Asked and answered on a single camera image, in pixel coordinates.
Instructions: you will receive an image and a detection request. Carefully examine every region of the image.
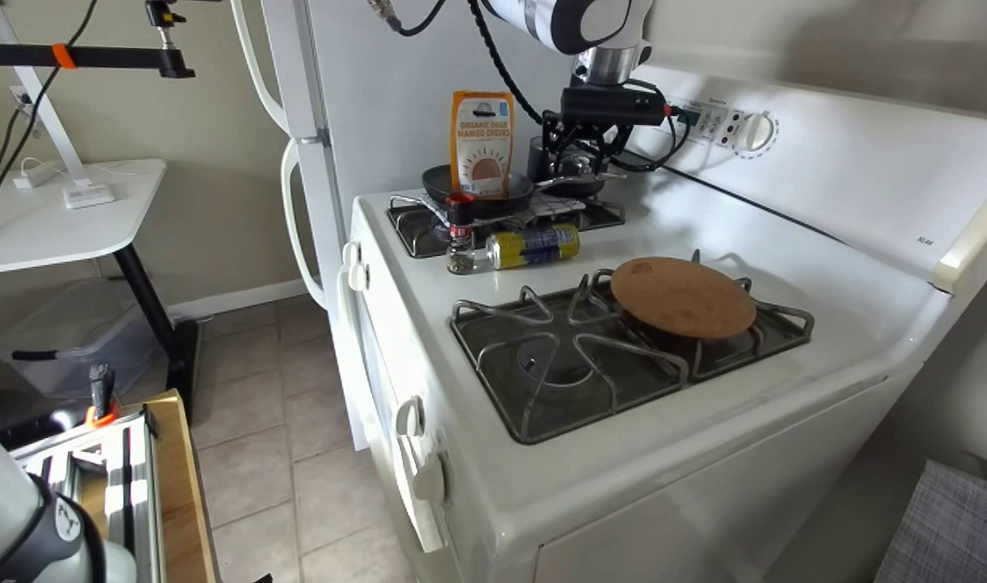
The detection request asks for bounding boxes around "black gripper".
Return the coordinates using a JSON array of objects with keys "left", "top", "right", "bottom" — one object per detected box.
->
[{"left": 541, "top": 80, "right": 670, "bottom": 168}]

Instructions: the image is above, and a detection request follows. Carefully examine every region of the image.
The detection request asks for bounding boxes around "black cooking pot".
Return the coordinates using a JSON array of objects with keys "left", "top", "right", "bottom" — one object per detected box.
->
[{"left": 524, "top": 136, "right": 615, "bottom": 202}]

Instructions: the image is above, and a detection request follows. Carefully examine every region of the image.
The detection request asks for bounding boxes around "yellow blue bottle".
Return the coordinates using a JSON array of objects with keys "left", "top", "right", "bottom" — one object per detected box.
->
[{"left": 445, "top": 220, "right": 587, "bottom": 280}]

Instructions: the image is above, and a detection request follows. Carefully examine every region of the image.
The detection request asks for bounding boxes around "black frying pan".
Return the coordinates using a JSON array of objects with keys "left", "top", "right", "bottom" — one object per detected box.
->
[{"left": 422, "top": 158, "right": 630, "bottom": 216}]

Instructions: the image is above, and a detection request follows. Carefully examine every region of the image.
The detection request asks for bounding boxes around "orange food box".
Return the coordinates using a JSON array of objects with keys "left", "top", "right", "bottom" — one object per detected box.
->
[{"left": 446, "top": 88, "right": 522, "bottom": 205}]

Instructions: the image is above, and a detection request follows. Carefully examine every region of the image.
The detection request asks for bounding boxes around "white stove timer knob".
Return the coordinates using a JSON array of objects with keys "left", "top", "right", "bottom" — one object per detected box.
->
[{"left": 730, "top": 107, "right": 785, "bottom": 163}]

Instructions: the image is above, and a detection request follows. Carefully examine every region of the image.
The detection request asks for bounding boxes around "round cork trivet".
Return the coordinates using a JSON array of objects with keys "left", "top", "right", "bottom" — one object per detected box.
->
[{"left": 609, "top": 252, "right": 761, "bottom": 343}]

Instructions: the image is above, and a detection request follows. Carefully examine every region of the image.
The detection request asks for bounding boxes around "large black stove grate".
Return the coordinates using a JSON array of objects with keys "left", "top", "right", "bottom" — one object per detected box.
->
[{"left": 446, "top": 249, "right": 819, "bottom": 446}]

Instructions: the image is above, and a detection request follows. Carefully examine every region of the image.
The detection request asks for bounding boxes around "white refrigerator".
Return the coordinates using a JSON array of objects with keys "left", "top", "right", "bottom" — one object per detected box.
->
[{"left": 228, "top": 0, "right": 630, "bottom": 457}]

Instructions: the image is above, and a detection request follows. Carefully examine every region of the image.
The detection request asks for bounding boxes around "white gas stove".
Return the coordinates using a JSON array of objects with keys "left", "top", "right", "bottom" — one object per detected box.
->
[{"left": 336, "top": 54, "right": 987, "bottom": 583}]

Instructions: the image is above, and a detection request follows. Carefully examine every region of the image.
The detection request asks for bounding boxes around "small black clamp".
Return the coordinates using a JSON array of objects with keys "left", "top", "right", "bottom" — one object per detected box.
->
[{"left": 142, "top": 0, "right": 191, "bottom": 31}]

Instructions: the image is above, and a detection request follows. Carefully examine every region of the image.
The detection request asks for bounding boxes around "black bar with orange tape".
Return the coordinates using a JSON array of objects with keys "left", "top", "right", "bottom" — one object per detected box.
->
[{"left": 0, "top": 41, "right": 199, "bottom": 91}]

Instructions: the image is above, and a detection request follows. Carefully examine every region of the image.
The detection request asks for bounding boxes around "white tripod stand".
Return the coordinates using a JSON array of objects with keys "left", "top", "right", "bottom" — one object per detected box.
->
[{"left": 0, "top": 0, "right": 120, "bottom": 215}]

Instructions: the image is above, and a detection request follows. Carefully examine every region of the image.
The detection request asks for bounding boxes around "wooden tray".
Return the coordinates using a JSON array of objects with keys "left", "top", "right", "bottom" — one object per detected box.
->
[{"left": 5, "top": 389, "right": 220, "bottom": 583}]

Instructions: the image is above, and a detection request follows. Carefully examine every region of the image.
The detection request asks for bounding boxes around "grey checked cloth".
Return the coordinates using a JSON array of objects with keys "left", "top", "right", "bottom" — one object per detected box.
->
[{"left": 870, "top": 461, "right": 987, "bottom": 583}]

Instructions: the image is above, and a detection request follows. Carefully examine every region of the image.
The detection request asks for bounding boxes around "white table with black leg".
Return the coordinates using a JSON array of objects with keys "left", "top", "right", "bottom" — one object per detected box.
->
[{"left": 0, "top": 156, "right": 202, "bottom": 429}]

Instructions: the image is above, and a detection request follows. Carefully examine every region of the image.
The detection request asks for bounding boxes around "translucent plastic storage bin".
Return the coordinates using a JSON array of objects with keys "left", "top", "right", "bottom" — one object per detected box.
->
[{"left": 0, "top": 281, "right": 169, "bottom": 409}]

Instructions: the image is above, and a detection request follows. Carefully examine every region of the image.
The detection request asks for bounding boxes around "grey rounded machine housing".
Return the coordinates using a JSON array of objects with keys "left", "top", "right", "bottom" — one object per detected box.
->
[{"left": 0, "top": 417, "right": 142, "bottom": 583}]

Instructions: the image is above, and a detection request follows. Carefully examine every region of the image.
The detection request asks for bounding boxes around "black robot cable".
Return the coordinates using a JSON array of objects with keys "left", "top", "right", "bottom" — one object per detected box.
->
[{"left": 367, "top": 0, "right": 702, "bottom": 174}]

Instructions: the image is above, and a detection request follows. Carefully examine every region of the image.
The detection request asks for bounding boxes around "long white fridge handle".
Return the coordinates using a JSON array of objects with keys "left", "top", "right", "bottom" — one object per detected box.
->
[{"left": 275, "top": 136, "right": 334, "bottom": 317}]

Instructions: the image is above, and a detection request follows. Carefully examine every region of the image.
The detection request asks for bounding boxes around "short white fridge handle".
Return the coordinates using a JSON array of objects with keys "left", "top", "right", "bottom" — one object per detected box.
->
[{"left": 228, "top": 0, "right": 297, "bottom": 140}]

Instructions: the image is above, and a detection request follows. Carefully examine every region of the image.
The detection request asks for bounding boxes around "white oven door handle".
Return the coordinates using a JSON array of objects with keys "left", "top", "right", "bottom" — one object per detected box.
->
[{"left": 336, "top": 235, "right": 453, "bottom": 556}]

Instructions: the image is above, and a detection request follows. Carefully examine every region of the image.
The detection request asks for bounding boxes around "orange handled tool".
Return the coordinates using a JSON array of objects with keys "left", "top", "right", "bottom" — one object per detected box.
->
[{"left": 86, "top": 364, "right": 124, "bottom": 432}]

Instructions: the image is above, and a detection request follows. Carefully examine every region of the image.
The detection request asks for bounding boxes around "thin black hanging cable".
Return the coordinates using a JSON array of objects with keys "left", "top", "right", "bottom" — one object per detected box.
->
[{"left": 0, "top": 0, "right": 105, "bottom": 265}]

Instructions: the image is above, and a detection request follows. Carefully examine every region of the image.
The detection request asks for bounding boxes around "white wire rack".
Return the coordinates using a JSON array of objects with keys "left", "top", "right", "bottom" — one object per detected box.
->
[{"left": 11, "top": 412, "right": 169, "bottom": 583}]

